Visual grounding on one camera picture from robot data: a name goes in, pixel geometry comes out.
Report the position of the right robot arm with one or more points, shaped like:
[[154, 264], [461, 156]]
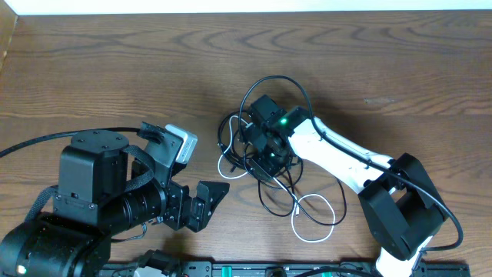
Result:
[[400, 202]]

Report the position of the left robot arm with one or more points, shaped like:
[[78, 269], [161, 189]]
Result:
[[107, 186]]

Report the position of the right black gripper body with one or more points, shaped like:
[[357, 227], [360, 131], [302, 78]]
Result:
[[270, 162]]

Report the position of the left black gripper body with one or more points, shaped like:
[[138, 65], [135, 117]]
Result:
[[184, 208]]

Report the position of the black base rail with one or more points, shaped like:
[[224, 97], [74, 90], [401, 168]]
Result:
[[157, 263]]

